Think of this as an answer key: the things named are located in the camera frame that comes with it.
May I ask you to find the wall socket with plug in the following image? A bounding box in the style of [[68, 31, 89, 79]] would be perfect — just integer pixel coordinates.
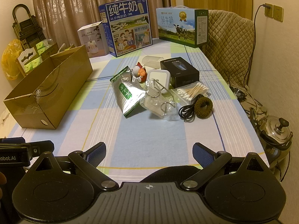
[[263, 3, 274, 18]]

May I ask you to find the green and white milk box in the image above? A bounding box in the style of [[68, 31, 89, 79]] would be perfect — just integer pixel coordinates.
[[156, 6, 209, 48]]

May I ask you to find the beige quilted chair cover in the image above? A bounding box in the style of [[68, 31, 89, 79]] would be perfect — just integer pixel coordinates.
[[202, 10, 255, 92]]

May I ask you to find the cardboard box of tissue packs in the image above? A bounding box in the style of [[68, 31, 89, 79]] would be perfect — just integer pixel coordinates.
[[15, 40, 59, 75]]

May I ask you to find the folded black step ladder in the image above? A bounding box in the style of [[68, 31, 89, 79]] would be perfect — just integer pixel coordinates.
[[12, 4, 45, 50]]

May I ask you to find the olive braided hair tie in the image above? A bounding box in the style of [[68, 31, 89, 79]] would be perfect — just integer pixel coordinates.
[[194, 98, 214, 118]]

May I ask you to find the lucky cat figurine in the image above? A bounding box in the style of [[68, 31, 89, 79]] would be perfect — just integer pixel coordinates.
[[132, 62, 148, 83]]

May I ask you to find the white square device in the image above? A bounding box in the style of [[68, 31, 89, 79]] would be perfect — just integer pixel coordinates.
[[146, 69, 171, 94]]

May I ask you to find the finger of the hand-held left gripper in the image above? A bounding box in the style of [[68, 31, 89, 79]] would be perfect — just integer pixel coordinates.
[[26, 140, 56, 160], [0, 137, 26, 148]]

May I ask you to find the black product box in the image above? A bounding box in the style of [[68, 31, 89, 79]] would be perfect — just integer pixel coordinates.
[[160, 56, 200, 89]]

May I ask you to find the grey charger cable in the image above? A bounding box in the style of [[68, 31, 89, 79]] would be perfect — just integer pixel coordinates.
[[242, 4, 265, 89]]

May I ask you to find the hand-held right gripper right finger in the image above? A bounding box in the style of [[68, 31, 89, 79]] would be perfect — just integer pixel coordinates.
[[182, 142, 269, 190]]

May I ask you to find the small cardboard box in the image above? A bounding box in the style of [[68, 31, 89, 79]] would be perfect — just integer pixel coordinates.
[[60, 43, 76, 52]]

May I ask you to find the black cable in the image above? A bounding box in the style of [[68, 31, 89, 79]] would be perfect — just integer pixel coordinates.
[[178, 94, 204, 123]]

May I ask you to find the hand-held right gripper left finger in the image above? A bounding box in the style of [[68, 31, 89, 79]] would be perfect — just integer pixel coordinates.
[[30, 142, 119, 190]]

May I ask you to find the steel kettle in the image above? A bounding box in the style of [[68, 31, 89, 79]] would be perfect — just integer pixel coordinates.
[[256, 115, 294, 167]]

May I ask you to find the white humidifier box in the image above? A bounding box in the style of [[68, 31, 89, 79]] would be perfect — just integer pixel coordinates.
[[78, 21, 111, 59]]

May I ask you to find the clear bag of metal hooks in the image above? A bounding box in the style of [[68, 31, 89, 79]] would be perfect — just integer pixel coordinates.
[[140, 79, 178, 122]]

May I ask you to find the brown curtain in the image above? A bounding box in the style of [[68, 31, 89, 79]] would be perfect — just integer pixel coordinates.
[[30, 0, 183, 50]]

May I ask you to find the silver tea pouch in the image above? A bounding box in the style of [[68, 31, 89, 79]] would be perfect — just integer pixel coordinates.
[[110, 66, 147, 118]]

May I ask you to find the bag of cotton swabs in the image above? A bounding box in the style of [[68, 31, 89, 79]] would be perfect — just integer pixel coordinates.
[[173, 82, 210, 103]]

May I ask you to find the translucent plastic box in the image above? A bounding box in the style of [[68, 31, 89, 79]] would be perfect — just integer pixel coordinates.
[[142, 55, 165, 69]]

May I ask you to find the blue milk carton box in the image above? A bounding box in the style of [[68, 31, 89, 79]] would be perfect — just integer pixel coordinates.
[[98, 0, 154, 58]]

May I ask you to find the brown cardboard box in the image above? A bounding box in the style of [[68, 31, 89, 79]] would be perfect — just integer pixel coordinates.
[[3, 45, 93, 129]]

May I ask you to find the yellow plastic bag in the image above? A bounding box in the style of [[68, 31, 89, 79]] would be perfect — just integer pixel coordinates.
[[1, 39, 24, 80]]

